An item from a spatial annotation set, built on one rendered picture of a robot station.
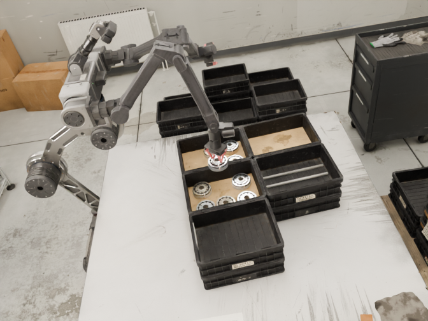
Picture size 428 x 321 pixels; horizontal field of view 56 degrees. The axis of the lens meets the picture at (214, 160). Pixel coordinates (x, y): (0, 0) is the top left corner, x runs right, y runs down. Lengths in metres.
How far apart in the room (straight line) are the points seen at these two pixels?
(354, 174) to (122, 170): 1.44
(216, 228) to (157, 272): 0.37
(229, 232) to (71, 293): 1.48
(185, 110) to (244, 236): 1.71
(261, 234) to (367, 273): 0.52
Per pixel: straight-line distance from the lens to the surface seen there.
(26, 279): 3.39
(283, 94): 3.49
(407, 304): 2.02
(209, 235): 2.03
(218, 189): 2.23
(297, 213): 2.20
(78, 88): 1.98
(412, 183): 3.10
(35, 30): 5.28
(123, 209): 2.46
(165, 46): 1.71
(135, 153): 2.81
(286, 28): 5.19
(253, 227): 2.04
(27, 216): 3.83
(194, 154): 2.47
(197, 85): 1.78
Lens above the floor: 2.43
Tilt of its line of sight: 42 degrees down
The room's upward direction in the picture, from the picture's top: 11 degrees counter-clockwise
